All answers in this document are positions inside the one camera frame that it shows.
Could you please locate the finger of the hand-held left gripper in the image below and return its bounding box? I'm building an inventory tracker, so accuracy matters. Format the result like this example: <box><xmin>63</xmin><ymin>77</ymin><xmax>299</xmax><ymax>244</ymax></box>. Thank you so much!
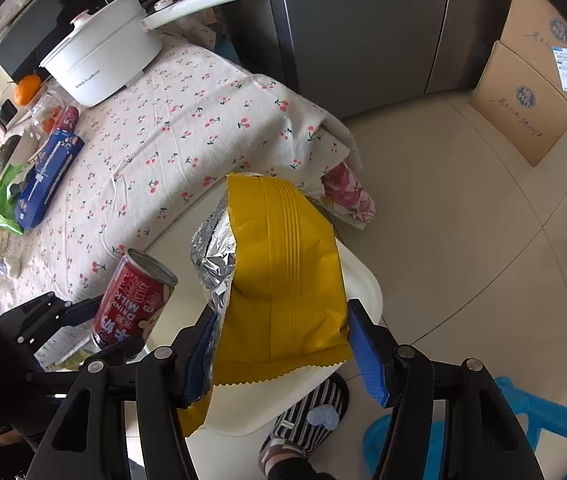
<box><xmin>28</xmin><ymin>334</ymin><xmax>149</xmax><ymax>397</ymax></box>
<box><xmin>0</xmin><ymin>293</ymin><xmax>102</xmax><ymax>357</ymax></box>

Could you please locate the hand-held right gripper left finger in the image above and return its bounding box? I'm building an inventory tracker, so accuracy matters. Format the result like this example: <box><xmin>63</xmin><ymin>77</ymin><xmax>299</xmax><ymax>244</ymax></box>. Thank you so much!
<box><xmin>26</xmin><ymin>305</ymin><xmax>216</xmax><ymax>480</ymax></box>

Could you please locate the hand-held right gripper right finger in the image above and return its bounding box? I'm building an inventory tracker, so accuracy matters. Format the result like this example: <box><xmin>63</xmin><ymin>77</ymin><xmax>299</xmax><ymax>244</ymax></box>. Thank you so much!
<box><xmin>346</xmin><ymin>298</ymin><xmax>547</xmax><ymax>480</ymax></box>

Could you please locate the red drink can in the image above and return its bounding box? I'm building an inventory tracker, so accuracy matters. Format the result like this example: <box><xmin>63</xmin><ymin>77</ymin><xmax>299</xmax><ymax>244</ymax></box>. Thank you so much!
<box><xmin>92</xmin><ymin>248</ymin><xmax>179</xmax><ymax>352</ymax></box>

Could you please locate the white plastic bin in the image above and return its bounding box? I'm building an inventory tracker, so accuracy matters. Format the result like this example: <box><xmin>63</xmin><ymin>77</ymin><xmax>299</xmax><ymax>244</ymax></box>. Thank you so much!
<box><xmin>143</xmin><ymin>195</ymin><xmax>383</xmax><ymax>443</ymax></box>

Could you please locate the yellow foil snack bag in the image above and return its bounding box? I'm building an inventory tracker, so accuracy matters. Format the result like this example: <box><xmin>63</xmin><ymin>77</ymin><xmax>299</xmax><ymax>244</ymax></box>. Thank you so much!
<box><xmin>190</xmin><ymin>172</ymin><xmax>355</xmax><ymax>437</ymax></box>

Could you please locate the blue snack box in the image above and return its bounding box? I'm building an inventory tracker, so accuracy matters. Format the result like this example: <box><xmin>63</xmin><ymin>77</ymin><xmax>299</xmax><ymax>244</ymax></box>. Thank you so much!
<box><xmin>16</xmin><ymin>128</ymin><xmax>84</xmax><ymax>229</ymax></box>

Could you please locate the striped slipper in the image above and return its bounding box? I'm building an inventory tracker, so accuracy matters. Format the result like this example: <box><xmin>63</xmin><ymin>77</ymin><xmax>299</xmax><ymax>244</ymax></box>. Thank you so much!
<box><xmin>259</xmin><ymin>373</ymin><xmax>351</xmax><ymax>472</ymax></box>

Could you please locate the person's leg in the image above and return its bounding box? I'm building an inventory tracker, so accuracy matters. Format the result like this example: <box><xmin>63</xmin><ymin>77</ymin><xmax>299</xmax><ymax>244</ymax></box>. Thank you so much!
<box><xmin>263</xmin><ymin>452</ymin><xmax>337</xmax><ymax>480</ymax></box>

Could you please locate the white dish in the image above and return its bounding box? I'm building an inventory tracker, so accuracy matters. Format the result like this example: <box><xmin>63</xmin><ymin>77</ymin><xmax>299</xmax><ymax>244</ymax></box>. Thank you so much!
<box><xmin>0</xmin><ymin>132</ymin><xmax>40</xmax><ymax>182</ymax></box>

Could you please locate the cherry print tablecloth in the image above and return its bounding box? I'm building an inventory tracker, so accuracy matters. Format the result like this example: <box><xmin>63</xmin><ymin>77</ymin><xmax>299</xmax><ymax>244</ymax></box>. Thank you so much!
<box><xmin>0</xmin><ymin>22</ymin><xmax>364</xmax><ymax>367</ymax></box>

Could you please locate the green squash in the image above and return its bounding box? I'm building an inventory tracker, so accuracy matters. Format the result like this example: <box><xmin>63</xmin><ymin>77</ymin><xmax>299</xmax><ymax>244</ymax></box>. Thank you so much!
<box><xmin>2</xmin><ymin>135</ymin><xmax>25</xmax><ymax>161</ymax></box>

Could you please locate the blue plastic stool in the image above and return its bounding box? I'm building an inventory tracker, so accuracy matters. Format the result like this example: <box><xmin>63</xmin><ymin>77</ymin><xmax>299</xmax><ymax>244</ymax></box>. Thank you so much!
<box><xmin>362</xmin><ymin>376</ymin><xmax>567</xmax><ymax>480</ymax></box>

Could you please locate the glass bowl with small oranges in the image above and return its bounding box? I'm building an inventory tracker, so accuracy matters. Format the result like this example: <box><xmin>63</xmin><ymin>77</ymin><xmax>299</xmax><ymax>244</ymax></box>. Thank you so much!
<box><xmin>30</xmin><ymin>91</ymin><xmax>65</xmax><ymax>137</ymax></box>

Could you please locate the large orange tangerine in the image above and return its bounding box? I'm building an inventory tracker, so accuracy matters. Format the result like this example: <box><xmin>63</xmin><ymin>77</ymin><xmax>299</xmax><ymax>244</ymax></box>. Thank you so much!
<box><xmin>13</xmin><ymin>74</ymin><xmax>44</xmax><ymax>107</ymax></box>

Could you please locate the white electric pot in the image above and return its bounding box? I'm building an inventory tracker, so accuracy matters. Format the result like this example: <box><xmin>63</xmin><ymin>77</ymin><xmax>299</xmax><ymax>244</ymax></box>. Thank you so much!
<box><xmin>39</xmin><ymin>0</ymin><xmax>257</xmax><ymax>109</ymax></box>

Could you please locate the black microwave oven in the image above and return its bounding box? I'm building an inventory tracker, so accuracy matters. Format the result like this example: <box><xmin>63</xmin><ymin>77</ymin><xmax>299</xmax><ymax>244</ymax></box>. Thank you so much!
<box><xmin>0</xmin><ymin>0</ymin><xmax>164</xmax><ymax>78</ymax></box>

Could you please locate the large cardboard box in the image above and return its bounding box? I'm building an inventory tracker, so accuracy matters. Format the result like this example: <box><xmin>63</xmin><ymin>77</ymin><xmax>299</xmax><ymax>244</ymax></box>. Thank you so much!
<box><xmin>469</xmin><ymin>40</ymin><xmax>567</xmax><ymax>167</ymax></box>
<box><xmin>501</xmin><ymin>0</ymin><xmax>567</xmax><ymax>96</ymax></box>

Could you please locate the grey refrigerator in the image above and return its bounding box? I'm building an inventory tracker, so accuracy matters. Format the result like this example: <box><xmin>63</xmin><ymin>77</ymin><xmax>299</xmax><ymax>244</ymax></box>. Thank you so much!
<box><xmin>260</xmin><ymin>0</ymin><xmax>520</xmax><ymax>122</ymax></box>

